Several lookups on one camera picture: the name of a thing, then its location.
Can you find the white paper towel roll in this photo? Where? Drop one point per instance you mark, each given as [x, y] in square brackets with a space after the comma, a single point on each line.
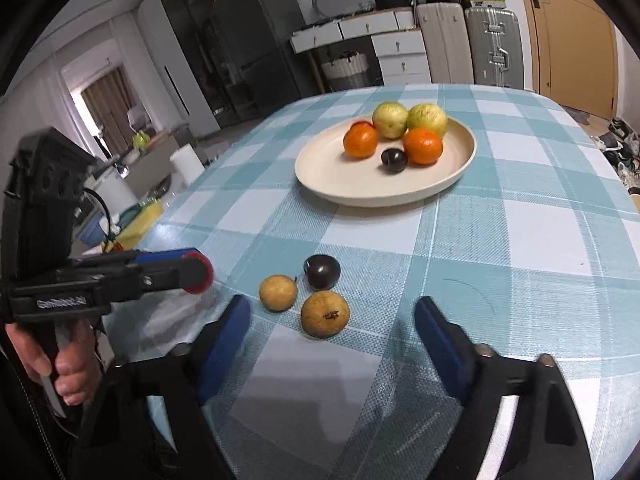
[185, 162]

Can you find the blue white checkered tablecloth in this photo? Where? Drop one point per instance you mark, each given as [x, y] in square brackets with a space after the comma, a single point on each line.
[535, 250]

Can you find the black refrigerator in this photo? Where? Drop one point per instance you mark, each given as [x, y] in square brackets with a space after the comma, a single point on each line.
[257, 36]

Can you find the yellow-green guava left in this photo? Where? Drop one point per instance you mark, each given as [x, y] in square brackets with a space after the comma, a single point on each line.
[390, 120]

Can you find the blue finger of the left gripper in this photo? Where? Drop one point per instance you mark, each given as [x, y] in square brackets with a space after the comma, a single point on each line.
[188, 274]
[164, 255]

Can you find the yellow-green guava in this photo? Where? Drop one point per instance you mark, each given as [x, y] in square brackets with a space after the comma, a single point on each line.
[390, 120]
[428, 116]

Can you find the brown longan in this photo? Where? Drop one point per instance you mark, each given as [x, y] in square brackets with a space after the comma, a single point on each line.
[278, 292]
[324, 314]

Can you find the dark purple plum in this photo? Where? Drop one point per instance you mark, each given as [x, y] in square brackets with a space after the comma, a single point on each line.
[394, 160]
[322, 271]

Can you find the beige suitcase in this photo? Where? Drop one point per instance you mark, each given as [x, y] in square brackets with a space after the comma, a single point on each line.
[446, 42]

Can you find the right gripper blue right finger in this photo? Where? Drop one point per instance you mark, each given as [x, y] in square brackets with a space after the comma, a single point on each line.
[449, 348]

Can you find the yellow-green guava right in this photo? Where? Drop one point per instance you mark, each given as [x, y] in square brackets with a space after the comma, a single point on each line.
[428, 116]

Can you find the orange tangerine on plate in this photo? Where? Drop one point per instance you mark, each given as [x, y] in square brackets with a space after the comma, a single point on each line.
[360, 143]

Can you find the red cherry tomato on plate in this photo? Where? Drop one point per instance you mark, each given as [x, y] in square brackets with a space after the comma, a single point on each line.
[362, 124]

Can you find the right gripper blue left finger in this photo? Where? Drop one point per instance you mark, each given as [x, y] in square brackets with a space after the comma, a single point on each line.
[217, 344]

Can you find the striped laundry basket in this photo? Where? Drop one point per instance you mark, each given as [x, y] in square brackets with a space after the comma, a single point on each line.
[350, 71]

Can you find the wooden door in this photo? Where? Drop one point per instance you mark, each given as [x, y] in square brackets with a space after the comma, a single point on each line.
[575, 58]

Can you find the white drawer desk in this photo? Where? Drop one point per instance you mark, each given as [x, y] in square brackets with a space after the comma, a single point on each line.
[391, 39]

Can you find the orange tangerine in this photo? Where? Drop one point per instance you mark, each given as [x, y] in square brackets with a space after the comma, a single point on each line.
[360, 143]
[422, 146]

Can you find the person's left hand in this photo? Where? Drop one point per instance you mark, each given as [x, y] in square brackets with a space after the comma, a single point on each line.
[79, 371]

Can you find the silver suitcase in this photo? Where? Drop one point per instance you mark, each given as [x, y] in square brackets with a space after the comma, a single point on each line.
[496, 47]

